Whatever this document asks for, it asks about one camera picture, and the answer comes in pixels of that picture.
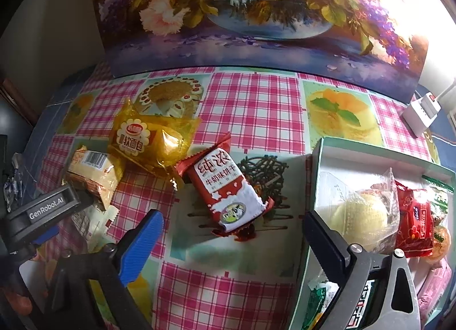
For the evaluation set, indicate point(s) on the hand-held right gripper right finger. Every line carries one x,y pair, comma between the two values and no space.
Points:
327,244

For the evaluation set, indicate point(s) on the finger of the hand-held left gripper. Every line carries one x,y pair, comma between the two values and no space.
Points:
46,235

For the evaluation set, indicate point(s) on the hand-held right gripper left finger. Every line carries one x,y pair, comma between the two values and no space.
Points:
142,241

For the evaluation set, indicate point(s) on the dark green packet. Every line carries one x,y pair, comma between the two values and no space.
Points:
317,301

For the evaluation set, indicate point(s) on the white green milk carton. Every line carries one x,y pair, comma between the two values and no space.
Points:
363,301

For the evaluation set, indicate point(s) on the white box with teal rim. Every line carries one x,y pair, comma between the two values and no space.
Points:
342,162

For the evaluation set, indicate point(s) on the small red packet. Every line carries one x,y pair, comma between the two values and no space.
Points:
415,223

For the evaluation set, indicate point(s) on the red and white biscuit packet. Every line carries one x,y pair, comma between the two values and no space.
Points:
221,187

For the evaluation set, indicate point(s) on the pink snack packet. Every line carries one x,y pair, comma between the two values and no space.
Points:
436,280

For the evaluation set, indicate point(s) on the green cartoon snack packet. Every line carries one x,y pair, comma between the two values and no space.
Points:
440,198

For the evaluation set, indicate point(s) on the crumpled foil wrapper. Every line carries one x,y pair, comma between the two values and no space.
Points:
12,183

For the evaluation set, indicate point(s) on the clear-wrapped cream bun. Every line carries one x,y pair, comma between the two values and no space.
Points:
359,216

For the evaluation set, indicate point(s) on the cream snack packet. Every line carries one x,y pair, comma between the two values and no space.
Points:
94,225

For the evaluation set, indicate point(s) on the tan packet with barcode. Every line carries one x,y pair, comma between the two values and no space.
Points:
96,173

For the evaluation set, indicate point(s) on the dark furniture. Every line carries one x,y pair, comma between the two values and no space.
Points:
14,137

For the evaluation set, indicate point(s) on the yellow bread packet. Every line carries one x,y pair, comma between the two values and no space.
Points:
149,137

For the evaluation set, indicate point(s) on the orange jelly cup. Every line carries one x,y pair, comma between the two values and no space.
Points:
441,244

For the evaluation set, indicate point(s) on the white charger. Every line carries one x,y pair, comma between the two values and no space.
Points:
420,116

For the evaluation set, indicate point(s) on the pink checked printed tablecloth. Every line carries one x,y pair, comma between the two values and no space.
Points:
249,101

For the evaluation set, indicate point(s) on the floral painting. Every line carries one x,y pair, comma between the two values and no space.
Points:
249,52

